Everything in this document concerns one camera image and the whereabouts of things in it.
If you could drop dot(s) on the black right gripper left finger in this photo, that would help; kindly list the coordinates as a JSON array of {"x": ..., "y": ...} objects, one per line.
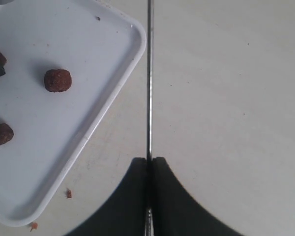
[{"x": 124, "y": 212}]

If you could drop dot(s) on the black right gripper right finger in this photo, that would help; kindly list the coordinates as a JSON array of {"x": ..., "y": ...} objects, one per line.
[{"x": 175, "y": 212}]

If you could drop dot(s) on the thin metal skewer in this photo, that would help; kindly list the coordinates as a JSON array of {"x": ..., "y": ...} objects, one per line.
[{"x": 150, "y": 44}]

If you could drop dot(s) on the dark red ball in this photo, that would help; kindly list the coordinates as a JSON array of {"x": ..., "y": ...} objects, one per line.
[
  {"x": 6, "y": 133},
  {"x": 57, "y": 80}
]

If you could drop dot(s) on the dark red ball front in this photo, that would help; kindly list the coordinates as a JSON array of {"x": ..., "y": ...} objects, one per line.
[{"x": 6, "y": 133}]

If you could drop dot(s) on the orange crumb beside tray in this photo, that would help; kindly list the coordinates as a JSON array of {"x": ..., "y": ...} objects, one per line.
[{"x": 68, "y": 193}]

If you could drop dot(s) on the orange crumb near tray corner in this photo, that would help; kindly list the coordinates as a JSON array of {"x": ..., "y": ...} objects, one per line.
[{"x": 33, "y": 226}]

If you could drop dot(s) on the white rectangular plastic tray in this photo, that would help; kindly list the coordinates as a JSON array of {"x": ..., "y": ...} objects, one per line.
[{"x": 100, "y": 46}]

